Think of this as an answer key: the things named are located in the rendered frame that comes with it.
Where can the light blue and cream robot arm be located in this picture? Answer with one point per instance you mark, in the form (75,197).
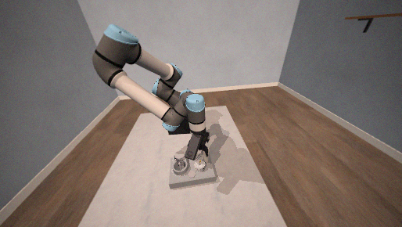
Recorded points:
(118,47)

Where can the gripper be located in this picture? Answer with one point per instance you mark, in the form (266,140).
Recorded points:
(202,146)

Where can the grey toothed gear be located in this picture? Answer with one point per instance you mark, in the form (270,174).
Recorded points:
(199,165)

